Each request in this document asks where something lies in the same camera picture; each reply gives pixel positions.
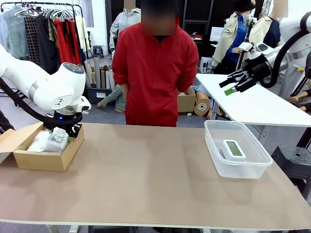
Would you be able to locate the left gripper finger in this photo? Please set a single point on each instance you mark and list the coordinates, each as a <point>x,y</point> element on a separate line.
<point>48,128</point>
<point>74,131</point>

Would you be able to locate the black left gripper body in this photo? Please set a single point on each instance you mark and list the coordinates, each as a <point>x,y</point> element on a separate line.
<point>63,121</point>

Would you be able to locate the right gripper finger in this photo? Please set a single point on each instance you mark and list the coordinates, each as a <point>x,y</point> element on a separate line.
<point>235,77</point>
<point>245,85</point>

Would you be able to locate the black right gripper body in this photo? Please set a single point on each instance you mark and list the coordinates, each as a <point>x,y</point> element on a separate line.
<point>258,71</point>

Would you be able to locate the bubble-wrapped clock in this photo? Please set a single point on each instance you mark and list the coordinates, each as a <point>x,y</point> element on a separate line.
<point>57,140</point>
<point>39,143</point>

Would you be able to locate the unwrapped white digital clock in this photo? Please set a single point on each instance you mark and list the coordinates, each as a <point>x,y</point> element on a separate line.
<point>233,149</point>

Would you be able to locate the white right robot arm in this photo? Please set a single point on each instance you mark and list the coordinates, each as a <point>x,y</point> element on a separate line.
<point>294,36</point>

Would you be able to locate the person's right forearm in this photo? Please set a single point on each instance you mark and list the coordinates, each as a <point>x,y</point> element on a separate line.
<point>125,90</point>

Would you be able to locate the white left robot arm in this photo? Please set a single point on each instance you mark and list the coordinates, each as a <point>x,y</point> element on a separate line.
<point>53,87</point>

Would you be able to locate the white crate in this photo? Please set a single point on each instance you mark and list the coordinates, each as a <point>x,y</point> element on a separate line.
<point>206,65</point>

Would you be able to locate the open brown cardboard box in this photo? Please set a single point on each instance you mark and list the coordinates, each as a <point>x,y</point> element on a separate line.
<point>41,161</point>

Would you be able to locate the white work table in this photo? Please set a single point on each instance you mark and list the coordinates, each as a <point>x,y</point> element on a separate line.
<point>267,111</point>

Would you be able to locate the mannequin in beige coat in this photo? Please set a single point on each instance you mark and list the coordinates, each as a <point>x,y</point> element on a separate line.
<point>230,41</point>

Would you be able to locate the black tripod stand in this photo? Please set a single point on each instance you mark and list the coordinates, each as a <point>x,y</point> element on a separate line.
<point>246,31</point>

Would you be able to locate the mannequin in cream jacket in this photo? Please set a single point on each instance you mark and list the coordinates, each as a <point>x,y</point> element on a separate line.
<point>267,29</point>

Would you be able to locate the dark grey storage bin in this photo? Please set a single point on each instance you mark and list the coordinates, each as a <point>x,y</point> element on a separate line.
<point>98,95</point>

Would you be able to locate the white monitor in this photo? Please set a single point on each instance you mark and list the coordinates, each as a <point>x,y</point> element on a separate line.
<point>216,34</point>

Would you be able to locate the skin-coloured mannequin limb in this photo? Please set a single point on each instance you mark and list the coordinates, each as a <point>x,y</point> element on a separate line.
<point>300,98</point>

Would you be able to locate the floor mannequin in grey clothes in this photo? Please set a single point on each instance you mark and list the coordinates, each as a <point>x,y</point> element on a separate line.
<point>114,99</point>

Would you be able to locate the beige paper roll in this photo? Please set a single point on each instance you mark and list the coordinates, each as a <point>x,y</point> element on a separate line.
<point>88,72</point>

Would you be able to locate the small brown cardboard carton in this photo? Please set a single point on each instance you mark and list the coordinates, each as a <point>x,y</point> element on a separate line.
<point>185,103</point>

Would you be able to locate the upright grey tube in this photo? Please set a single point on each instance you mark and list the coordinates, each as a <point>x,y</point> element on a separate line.
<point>97,72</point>

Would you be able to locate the brown paper roll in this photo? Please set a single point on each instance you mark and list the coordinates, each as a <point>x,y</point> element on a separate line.
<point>106,76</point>

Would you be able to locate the white paper roll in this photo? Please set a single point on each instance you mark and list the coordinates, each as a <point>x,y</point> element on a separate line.
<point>111,80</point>

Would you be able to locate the grey plastic stool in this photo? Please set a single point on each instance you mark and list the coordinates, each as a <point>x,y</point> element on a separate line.
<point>97,51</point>

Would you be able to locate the black hanging garment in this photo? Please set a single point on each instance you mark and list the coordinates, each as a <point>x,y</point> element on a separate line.
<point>46,43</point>

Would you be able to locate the person in red jacket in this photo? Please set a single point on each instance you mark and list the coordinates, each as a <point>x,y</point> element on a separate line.
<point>155,80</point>

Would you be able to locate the red dress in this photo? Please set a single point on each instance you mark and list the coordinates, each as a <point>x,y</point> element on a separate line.
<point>68,41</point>

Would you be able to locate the clear plastic container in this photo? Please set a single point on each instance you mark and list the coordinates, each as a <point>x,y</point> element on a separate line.
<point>239,170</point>

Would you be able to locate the black plastic stool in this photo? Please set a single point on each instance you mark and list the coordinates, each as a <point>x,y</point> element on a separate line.
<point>294,160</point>

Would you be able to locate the grid-pattern dark garment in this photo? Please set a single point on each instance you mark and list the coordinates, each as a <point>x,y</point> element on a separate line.
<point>31,36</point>

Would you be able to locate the grey knit garment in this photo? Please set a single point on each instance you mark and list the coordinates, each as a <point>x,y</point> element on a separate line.
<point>14,31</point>

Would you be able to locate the mannequin in grey hoodie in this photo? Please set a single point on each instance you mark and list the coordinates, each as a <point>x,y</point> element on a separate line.
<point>121,24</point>

